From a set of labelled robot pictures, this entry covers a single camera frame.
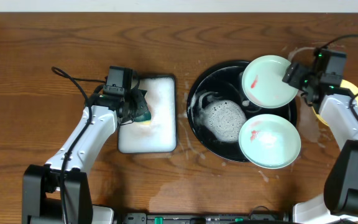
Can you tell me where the green yellow sponge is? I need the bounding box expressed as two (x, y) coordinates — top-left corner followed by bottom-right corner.
(134, 111), (152, 125)

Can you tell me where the mint green plate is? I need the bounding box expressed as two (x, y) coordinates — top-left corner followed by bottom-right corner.
(241, 55), (298, 109)
(238, 114), (301, 169)

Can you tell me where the yellow plate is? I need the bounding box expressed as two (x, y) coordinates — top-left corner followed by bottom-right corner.
(313, 80), (358, 126)

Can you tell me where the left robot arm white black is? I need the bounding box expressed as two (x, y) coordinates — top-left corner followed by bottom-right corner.
(22, 89), (148, 223)

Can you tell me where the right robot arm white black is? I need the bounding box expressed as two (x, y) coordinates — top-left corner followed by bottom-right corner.
(282, 62), (358, 223)

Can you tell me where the round black tray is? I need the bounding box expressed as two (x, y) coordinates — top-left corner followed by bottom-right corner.
(187, 60), (298, 162)

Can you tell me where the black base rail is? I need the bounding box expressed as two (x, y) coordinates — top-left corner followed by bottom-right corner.
(85, 205), (295, 224)

